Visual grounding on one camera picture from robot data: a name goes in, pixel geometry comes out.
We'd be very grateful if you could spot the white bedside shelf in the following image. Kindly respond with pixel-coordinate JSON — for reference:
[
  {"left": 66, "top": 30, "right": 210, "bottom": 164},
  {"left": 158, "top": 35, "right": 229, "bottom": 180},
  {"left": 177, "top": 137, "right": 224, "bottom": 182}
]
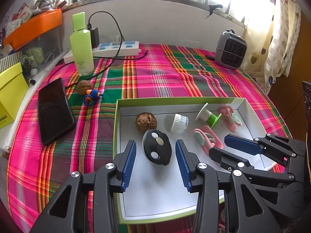
[{"left": 0, "top": 50, "right": 68, "bottom": 155}]

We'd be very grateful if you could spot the pink curved clip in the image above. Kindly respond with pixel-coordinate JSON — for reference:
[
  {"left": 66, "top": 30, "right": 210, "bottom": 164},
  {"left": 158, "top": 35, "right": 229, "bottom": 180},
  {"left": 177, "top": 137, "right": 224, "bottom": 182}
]
[{"left": 193, "top": 125, "right": 223, "bottom": 155}]

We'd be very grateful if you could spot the green white spool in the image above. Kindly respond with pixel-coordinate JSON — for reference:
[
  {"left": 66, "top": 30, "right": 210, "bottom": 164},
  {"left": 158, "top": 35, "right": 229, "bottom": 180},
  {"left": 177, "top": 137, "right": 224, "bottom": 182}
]
[{"left": 195, "top": 103, "right": 222, "bottom": 129}]

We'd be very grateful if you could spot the large brown walnut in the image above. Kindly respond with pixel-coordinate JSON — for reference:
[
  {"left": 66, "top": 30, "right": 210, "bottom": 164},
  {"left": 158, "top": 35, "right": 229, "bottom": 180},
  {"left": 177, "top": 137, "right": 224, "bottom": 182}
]
[{"left": 135, "top": 112, "right": 157, "bottom": 133}]

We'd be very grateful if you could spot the yellow shoebox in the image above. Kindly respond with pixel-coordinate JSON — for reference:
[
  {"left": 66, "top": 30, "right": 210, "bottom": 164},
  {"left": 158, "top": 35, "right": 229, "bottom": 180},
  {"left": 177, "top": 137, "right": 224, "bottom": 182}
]
[{"left": 0, "top": 63, "right": 28, "bottom": 128}]

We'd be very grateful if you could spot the green lotion bottle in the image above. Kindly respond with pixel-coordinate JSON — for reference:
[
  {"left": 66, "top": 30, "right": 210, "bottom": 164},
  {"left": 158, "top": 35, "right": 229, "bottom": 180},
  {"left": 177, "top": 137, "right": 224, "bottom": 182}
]
[{"left": 70, "top": 12, "right": 94, "bottom": 76}]

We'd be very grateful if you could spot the plaid pink green bedsheet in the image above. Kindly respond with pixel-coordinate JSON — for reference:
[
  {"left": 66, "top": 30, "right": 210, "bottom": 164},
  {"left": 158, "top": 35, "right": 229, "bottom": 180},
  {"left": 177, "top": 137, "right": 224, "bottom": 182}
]
[{"left": 7, "top": 44, "right": 290, "bottom": 232}]

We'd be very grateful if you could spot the green white cardboard box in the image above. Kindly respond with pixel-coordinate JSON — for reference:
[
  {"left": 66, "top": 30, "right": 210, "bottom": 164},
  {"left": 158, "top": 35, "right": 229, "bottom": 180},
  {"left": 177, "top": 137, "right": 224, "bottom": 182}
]
[{"left": 113, "top": 97, "right": 266, "bottom": 224}]

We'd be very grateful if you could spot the striped grey gift box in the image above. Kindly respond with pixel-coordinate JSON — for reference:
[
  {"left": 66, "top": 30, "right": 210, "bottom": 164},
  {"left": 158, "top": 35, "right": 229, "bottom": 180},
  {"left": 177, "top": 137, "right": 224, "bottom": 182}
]
[{"left": 0, "top": 52, "right": 22, "bottom": 73}]

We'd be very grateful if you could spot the heart pattern curtain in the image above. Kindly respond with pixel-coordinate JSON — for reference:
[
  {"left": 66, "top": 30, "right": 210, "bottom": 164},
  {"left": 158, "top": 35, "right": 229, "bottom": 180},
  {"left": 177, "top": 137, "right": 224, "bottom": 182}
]
[{"left": 241, "top": 0, "right": 301, "bottom": 94}]

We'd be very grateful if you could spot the black smartphone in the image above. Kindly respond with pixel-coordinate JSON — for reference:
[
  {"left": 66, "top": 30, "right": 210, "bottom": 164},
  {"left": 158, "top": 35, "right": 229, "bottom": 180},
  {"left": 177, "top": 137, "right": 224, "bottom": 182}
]
[{"left": 38, "top": 78, "right": 75, "bottom": 146}]

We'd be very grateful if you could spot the small brown walnut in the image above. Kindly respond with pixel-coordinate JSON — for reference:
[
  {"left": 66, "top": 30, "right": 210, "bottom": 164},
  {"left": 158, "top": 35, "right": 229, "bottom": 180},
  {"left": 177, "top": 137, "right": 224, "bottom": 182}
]
[{"left": 76, "top": 80, "right": 92, "bottom": 96}]

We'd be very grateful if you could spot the black charger with cable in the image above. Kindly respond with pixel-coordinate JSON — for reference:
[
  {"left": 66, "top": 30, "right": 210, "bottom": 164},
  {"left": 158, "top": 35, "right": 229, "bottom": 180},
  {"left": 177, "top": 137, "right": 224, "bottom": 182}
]
[{"left": 47, "top": 10, "right": 149, "bottom": 93}]

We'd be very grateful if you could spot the white power strip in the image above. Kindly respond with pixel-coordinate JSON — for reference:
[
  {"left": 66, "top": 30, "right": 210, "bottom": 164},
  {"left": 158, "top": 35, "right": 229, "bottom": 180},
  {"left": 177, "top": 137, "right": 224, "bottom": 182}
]
[{"left": 63, "top": 41, "right": 141, "bottom": 64}]

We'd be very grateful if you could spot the black oval disc holder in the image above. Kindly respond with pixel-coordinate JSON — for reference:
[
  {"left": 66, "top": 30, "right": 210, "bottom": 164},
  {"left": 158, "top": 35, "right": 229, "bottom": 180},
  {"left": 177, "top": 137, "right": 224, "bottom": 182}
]
[{"left": 142, "top": 129, "right": 172, "bottom": 166}]

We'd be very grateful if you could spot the blue orange keychain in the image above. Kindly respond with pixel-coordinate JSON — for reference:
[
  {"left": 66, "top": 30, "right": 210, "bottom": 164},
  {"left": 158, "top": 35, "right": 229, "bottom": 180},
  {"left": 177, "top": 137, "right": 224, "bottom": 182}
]
[{"left": 83, "top": 90, "right": 103, "bottom": 107}]

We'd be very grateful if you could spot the clear plastic storage bin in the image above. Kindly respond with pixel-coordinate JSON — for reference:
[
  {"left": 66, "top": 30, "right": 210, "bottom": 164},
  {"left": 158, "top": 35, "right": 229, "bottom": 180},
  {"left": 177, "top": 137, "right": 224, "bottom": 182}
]
[{"left": 19, "top": 27, "right": 62, "bottom": 76}]

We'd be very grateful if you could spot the orange storage bin lid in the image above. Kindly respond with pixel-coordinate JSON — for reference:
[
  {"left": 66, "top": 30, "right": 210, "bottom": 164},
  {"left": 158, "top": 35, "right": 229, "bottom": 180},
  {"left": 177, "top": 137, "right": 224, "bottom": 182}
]
[{"left": 3, "top": 9, "right": 62, "bottom": 50}]

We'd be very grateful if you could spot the white ribbed jar cap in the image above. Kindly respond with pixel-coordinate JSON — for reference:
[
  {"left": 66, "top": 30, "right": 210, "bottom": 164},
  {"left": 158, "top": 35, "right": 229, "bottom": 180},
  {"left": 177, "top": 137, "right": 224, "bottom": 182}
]
[{"left": 170, "top": 114, "right": 189, "bottom": 135}]

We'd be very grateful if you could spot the grey small space heater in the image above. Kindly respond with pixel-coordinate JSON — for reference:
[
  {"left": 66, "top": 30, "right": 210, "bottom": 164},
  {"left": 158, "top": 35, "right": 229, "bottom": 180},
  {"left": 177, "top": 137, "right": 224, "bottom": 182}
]
[{"left": 215, "top": 29, "right": 247, "bottom": 70}]

